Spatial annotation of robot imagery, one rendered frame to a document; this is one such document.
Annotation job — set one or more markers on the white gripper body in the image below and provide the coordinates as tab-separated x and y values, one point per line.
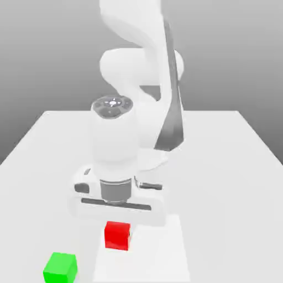
119	213

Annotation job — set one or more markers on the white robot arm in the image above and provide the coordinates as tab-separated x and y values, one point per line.
115	141

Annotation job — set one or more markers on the small red cube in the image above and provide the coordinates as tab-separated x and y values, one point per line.
116	236

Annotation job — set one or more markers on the small green cube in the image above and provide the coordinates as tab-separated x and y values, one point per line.
60	268

